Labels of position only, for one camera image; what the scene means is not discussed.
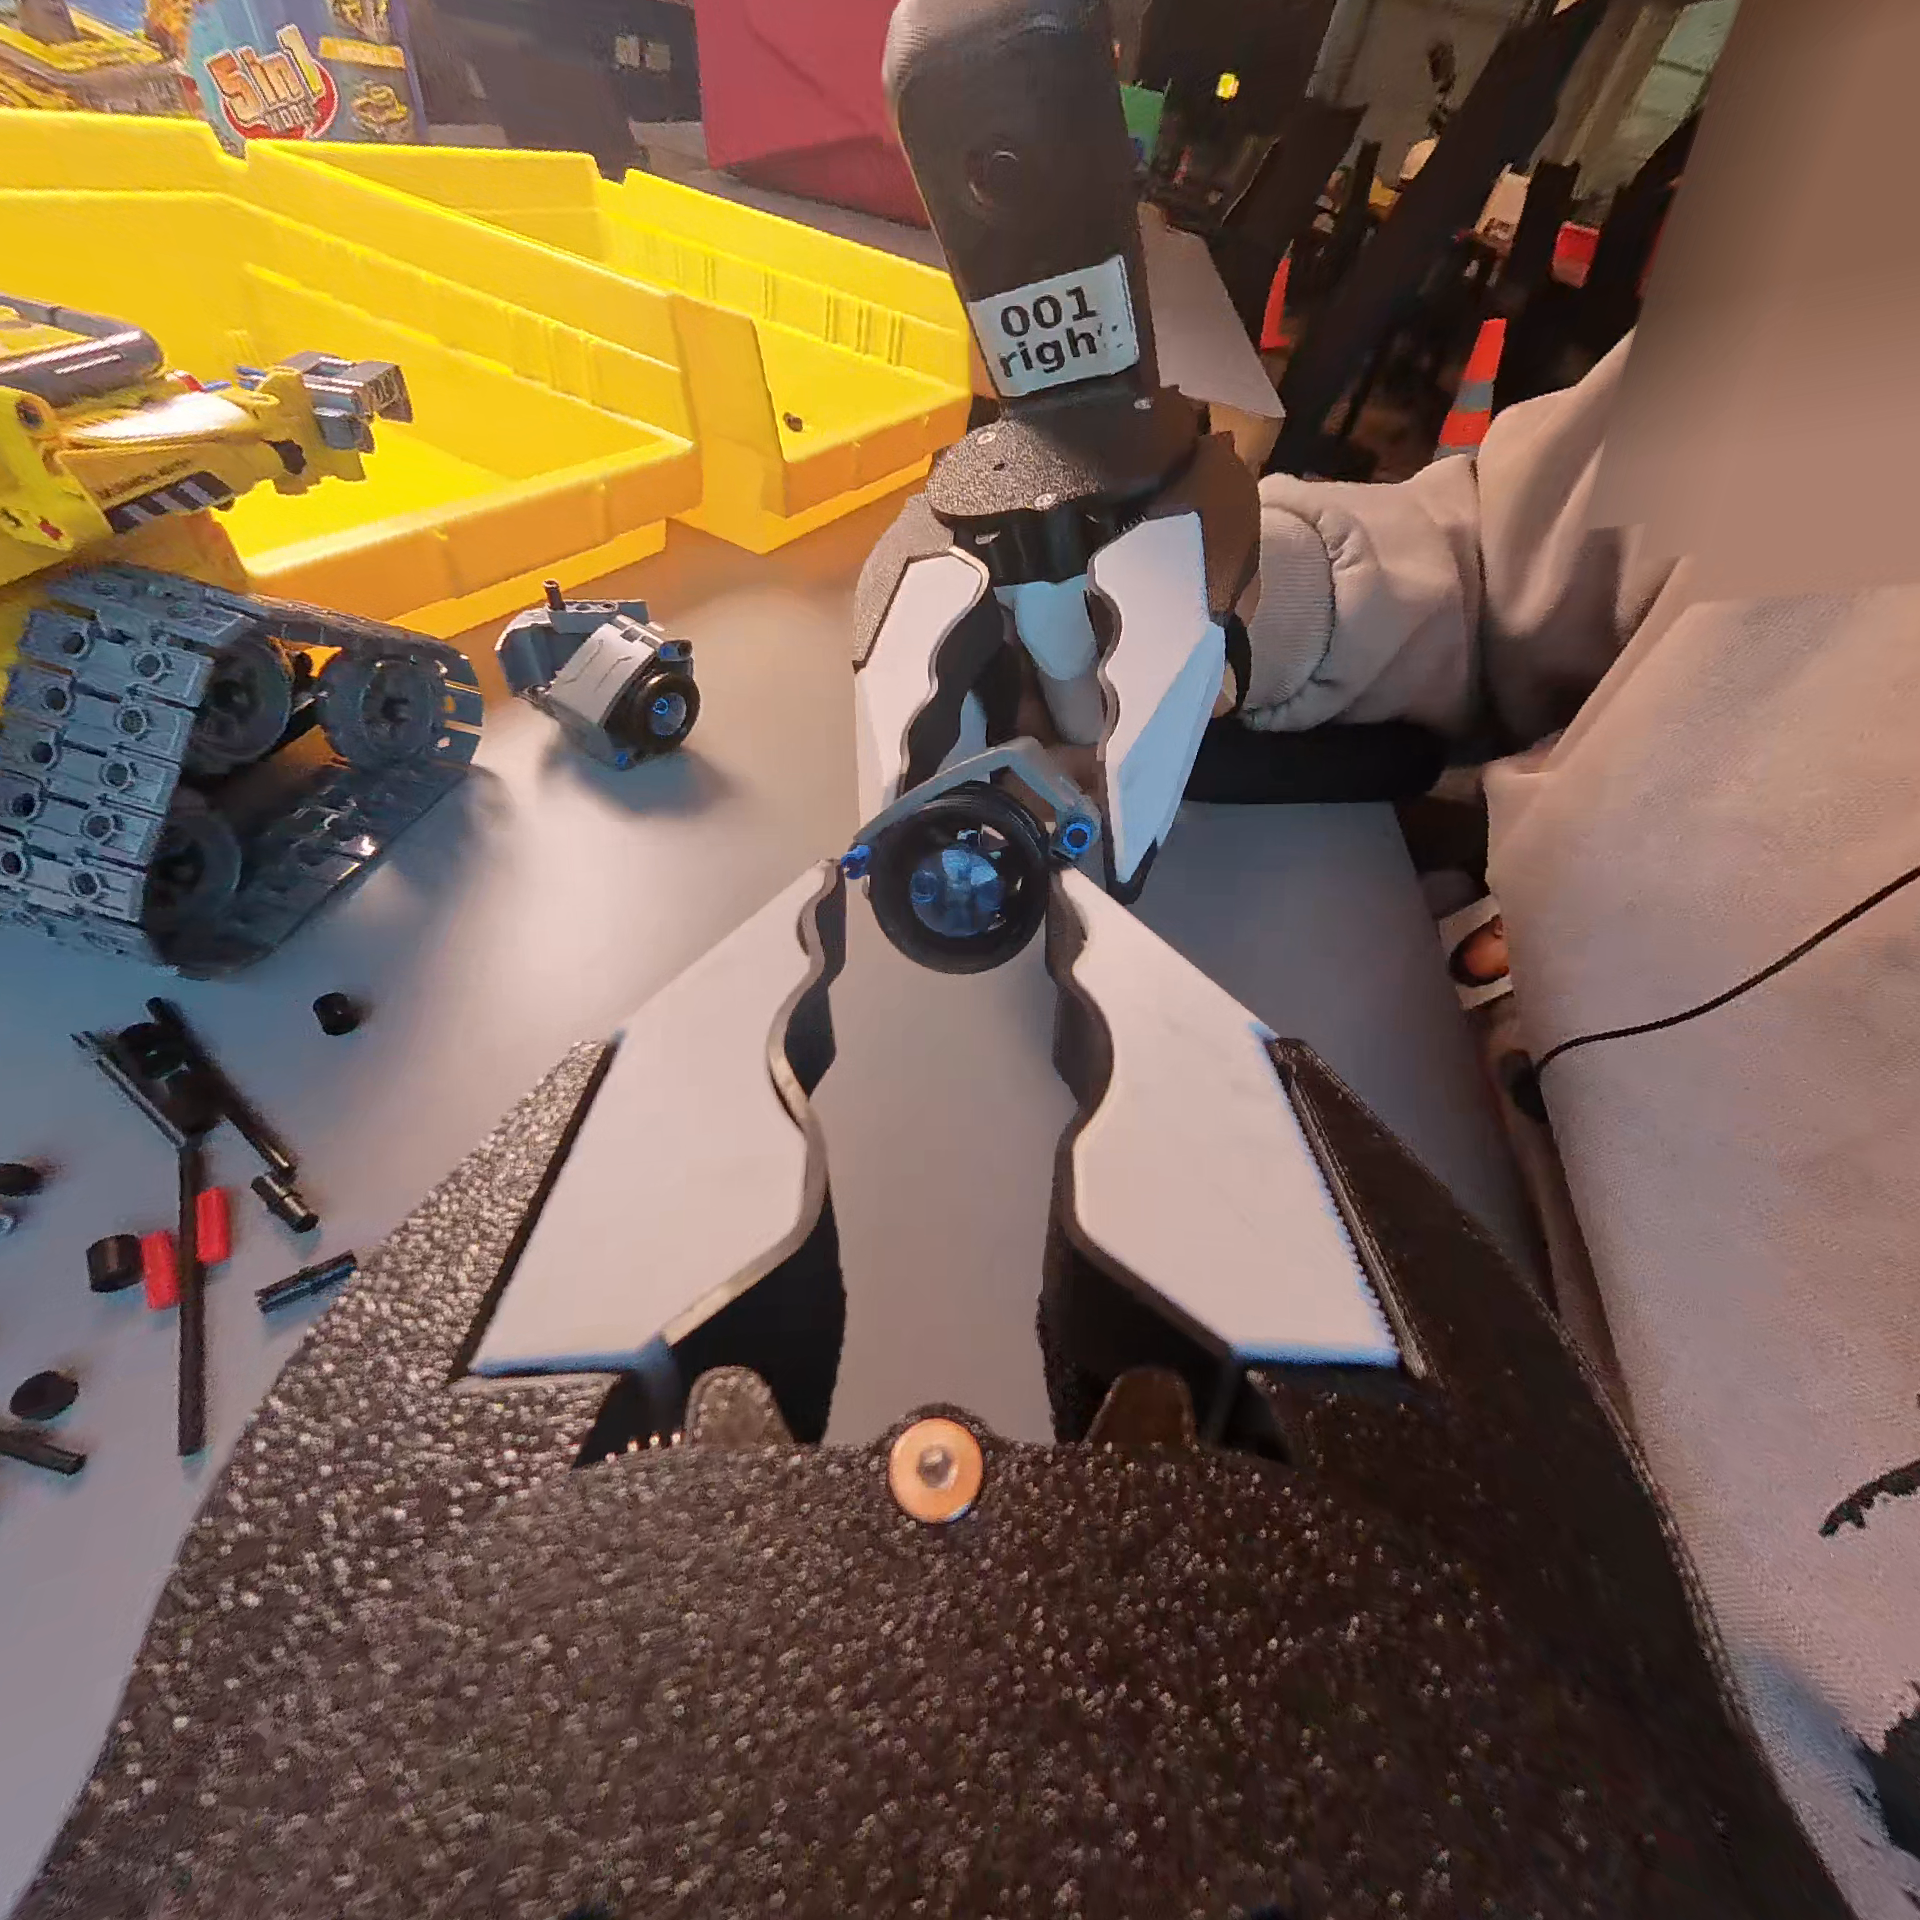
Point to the grey desk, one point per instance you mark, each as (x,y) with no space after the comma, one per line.
(451,932)

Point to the person's beige printed hoodie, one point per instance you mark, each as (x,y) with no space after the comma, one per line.
(1723,1200)

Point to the orange traffic cone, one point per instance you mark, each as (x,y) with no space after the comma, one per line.
(1276,307)
(1473,390)

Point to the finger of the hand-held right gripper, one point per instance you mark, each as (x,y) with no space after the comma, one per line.
(1161,675)
(908,662)

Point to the colourful printed toy box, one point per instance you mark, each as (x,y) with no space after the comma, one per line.
(283,76)

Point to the red felt bag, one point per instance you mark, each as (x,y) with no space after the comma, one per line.
(796,89)

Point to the pile of small toy parts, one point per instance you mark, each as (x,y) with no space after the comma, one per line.
(191,1349)

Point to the yellow tracked toy vehicle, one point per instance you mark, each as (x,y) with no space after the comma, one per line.
(120,720)

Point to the grey toy motor module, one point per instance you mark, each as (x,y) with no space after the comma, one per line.
(586,675)

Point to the person's right forearm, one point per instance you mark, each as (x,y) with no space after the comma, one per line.
(1380,600)

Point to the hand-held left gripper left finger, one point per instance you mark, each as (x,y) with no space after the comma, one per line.
(662,1185)

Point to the black toy wheel assembly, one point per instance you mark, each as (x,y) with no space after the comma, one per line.
(954,885)

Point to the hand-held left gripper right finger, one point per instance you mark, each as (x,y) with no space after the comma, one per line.
(1215,1185)

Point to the yellow storage bin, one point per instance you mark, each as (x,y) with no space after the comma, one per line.
(840,452)
(451,495)

